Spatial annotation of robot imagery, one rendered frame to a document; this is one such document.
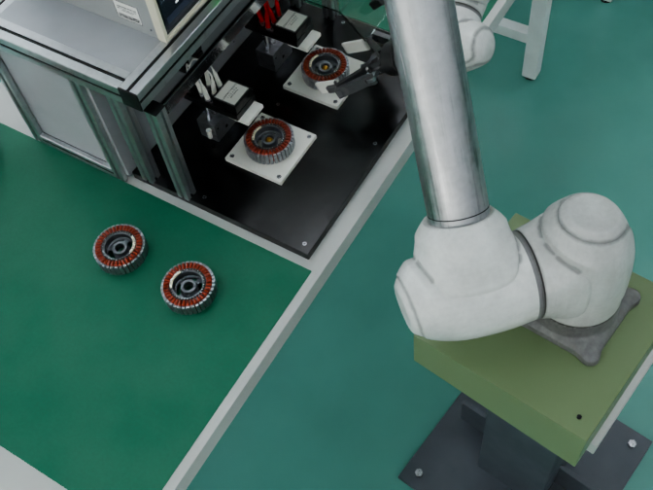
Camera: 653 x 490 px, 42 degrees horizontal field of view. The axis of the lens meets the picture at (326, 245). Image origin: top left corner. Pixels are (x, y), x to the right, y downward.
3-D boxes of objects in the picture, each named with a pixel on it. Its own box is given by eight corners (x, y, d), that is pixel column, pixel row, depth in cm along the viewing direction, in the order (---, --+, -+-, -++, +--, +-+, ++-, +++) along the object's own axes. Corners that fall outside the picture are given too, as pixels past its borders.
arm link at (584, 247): (640, 314, 148) (668, 236, 131) (540, 343, 146) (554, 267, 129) (598, 243, 158) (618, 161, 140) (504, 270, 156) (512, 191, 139)
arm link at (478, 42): (433, 87, 184) (447, 33, 187) (496, 80, 173) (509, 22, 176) (404, 62, 177) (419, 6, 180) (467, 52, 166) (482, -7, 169)
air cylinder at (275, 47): (292, 52, 210) (290, 35, 205) (276, 72, 207) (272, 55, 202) (275, 45, 212) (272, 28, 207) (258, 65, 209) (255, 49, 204)
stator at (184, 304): (226, 278, 179) (223, 269, 176) (201, 323, 174) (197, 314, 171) (181, 262, 182) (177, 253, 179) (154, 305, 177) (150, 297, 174)
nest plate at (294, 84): (369, 67, 205) (369, 63, 204) (337, 110, 199) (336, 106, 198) (316, 48, 210) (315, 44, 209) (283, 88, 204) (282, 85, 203)
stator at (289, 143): (303, 133, 194) (301, 122, 191) (283, 171, 189) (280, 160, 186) (258, 122, 197) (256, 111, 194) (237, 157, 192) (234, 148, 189)
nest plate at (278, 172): (317, 138, 195) (316, 134, 194) (281, 186, 188) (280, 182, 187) (261, 115, 200) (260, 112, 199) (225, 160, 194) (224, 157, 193)
